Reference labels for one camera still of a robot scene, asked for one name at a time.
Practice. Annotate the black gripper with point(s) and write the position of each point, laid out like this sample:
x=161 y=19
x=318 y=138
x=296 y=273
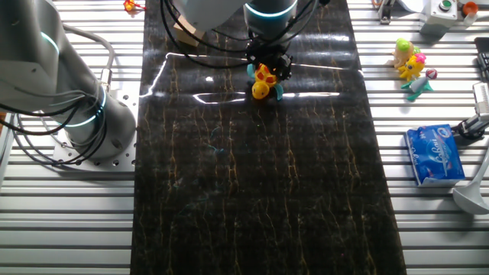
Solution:
x=269 y=53

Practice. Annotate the yellow orange turtle toy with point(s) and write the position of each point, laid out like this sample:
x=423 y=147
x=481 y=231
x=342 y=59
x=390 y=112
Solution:
x=263 y=84

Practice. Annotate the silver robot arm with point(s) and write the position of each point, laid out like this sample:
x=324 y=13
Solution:
x=38 y=76

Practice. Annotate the wooden cube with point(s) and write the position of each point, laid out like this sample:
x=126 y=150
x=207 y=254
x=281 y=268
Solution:
x=187 y=38

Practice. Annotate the black marble pattern mat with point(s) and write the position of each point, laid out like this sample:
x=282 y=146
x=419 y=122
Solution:
x=260 y=183

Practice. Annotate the tan toy with green cap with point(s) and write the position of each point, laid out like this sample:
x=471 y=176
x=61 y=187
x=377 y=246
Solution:
x=403 y=51

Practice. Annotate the yellow octopus toy pink bow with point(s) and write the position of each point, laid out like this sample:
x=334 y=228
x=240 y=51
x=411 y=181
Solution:
x=412 y=66

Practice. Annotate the small red yellow green figure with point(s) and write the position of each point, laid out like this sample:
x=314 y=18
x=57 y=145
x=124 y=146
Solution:
x=131 y=5

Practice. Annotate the teal seal toy with ball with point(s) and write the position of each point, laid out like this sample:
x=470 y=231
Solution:
x=418 y=86

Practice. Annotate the grey button box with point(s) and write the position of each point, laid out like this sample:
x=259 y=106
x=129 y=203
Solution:
x=439 y=17

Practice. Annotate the blue tissue pack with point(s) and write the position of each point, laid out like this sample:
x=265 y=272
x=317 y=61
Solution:
x=435 y=154

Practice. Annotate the orange capped small bottle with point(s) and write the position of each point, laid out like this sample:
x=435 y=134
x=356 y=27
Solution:
x=470 y=10

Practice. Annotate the metal bracket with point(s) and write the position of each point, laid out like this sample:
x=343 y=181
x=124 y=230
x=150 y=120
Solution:
x=386 y=11

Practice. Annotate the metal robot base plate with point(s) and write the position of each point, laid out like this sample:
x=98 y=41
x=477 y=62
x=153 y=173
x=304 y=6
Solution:
x=126 y=160

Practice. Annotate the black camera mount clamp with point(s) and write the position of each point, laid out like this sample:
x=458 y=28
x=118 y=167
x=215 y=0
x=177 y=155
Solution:
x=471 y=128

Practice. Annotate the silver depth camera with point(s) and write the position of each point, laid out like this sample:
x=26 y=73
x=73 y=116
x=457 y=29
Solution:
x=482 y=99

